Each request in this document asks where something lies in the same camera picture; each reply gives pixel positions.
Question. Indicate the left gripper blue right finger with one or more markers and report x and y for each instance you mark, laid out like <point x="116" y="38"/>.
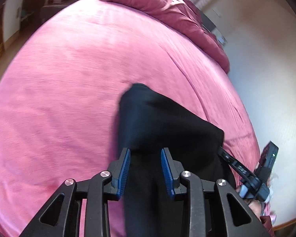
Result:
<point x="172" y="170"/>

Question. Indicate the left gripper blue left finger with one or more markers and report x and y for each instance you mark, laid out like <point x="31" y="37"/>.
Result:
<point x="119" y="171"/>

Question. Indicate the black embroidered pants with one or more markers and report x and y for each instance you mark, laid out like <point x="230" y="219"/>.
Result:
<point x="171" y="151"/>

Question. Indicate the person right hand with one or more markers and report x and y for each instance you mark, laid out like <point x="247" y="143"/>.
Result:
<point x="262" y="208"/>

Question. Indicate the pink bed sheet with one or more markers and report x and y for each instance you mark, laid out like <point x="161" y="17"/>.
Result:
<point x="60" y="94"/>

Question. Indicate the crimson duvet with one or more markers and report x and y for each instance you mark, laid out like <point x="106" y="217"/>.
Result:
<point x="177" y="15"/>

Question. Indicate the white cabinet with drawer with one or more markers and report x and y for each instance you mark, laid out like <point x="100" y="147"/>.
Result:
<point x="11" y="18"/>

